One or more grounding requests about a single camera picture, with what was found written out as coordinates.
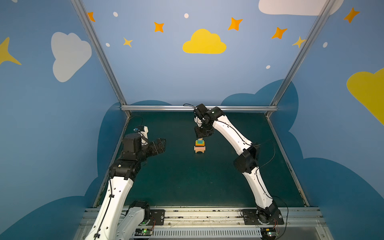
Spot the pink wood block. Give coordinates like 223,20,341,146
194,146,206,152

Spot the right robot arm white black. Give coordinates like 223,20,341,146
194,104,284,225

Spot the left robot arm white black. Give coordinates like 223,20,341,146
85,133,167,240

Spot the left green circuit board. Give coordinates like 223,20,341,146
133,229,154,238

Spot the green circuit board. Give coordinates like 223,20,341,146
133,229,154,238
260,228,278,240

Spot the right green circuit board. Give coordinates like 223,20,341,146
260,228,278,240

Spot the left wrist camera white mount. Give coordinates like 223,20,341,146
134,125,149,145

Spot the back horizontal aluminium rail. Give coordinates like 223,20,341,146
120,104,279,113

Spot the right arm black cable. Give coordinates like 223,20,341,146
182,103,289,238

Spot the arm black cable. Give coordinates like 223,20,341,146
182,103,289,238
92,115,145,240

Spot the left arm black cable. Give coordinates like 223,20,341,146
92,115,145,240

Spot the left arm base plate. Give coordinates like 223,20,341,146
143,209,165,227

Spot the right corner aluminium post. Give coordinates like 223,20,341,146
270,0,337,111

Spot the corner aluminium post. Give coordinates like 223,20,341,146
270,0,337,111
71,0,131,118

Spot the left side floor rail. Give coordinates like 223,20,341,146
92,118,130,208

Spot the floor rail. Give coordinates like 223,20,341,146
92,118,130,208
267,117,310,207

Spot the right side floor rail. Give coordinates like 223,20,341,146
267,117,310,207

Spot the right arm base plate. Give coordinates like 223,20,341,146
241,209,285,225

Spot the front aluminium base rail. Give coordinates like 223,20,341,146
74,207,333,240

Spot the left corner aluminium post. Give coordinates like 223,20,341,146
71,0,131,118

